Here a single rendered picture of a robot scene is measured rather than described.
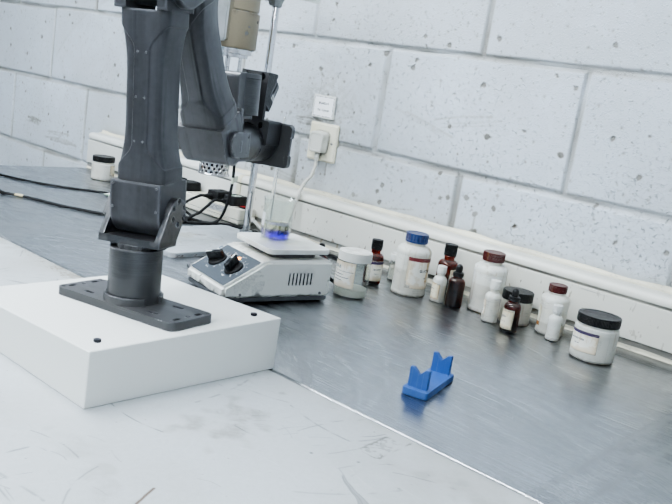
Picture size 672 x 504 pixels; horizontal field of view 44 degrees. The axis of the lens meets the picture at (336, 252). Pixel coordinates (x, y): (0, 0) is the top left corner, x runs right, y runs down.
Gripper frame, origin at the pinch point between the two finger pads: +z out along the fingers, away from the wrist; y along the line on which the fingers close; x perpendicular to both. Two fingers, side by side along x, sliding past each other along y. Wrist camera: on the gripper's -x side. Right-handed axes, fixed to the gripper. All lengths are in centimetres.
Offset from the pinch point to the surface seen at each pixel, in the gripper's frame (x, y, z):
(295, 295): 23.8, -7.7, -3.1
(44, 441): 26, -8, -66
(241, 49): -14.6, 19.3, 20.9
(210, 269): 21.4, 5.2, -8.9
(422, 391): 24, -35, -31
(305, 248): 16.1, -7.7, -1.7
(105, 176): 22, 76, 66
